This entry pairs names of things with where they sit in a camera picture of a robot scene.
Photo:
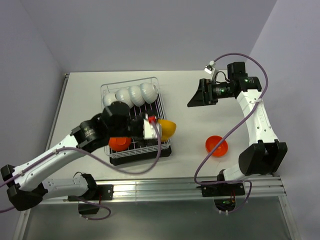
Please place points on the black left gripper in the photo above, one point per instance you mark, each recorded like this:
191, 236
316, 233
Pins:
141, 141

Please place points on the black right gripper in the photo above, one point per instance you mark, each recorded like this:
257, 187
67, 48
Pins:
204, 95

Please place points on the yellow plastic bowl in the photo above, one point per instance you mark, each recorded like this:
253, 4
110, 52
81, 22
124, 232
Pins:
168, 129

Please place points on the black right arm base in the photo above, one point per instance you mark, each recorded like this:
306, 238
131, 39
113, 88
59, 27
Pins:
224, 195

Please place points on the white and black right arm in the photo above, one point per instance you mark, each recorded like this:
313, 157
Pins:
265, 152

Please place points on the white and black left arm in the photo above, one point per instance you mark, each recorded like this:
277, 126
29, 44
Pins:
30, 183

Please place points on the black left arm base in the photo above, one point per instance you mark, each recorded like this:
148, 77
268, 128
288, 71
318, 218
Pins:
92, 205

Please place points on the black drip tray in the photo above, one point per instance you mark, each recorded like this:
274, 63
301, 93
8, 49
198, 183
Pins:
150, 158

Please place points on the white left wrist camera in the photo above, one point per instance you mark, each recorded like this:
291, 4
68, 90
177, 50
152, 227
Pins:
151, 128

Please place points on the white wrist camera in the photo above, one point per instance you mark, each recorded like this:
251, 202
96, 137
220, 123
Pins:
151, 128
210, 69

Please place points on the white wire dish rack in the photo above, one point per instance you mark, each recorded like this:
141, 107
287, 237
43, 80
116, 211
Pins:
113, 87

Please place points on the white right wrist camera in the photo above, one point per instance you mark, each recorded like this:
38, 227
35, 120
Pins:
210, 69

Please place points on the aluminium frame rail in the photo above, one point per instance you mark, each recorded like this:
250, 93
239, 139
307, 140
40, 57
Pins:
182, 189

